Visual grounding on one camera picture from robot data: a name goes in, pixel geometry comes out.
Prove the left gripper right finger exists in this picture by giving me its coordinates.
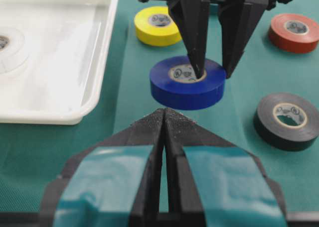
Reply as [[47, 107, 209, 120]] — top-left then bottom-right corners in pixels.
[[164, 108, 287, 227]]

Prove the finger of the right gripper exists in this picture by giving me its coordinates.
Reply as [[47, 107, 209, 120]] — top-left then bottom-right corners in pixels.
[[168, 0, 210, 79], [218, 0, 268, 78]]

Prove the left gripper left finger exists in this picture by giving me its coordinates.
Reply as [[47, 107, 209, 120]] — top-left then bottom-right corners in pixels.
[[39, 109, 164, 227]]

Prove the yellow tape roll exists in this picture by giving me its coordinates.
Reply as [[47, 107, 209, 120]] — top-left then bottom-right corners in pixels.
[[134, 6, 181, 47]]

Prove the blue tape roll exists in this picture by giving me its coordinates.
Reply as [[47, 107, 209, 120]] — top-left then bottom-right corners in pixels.
[[150, 56, 226, 110]]

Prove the white tape roll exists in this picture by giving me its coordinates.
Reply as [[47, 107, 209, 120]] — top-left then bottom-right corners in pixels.
[[0, 26, 28, 74]]

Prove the orange red tape roll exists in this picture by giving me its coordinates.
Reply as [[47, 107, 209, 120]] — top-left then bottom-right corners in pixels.
[[268, 13, 319, 54]]

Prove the black tape roll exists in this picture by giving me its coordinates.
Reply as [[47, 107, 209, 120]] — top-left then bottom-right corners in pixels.
[[254, 92, 319, 151]]

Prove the white plastic tray case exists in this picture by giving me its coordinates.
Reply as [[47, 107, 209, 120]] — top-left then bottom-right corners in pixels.
[[0, 0, 118, 125]]

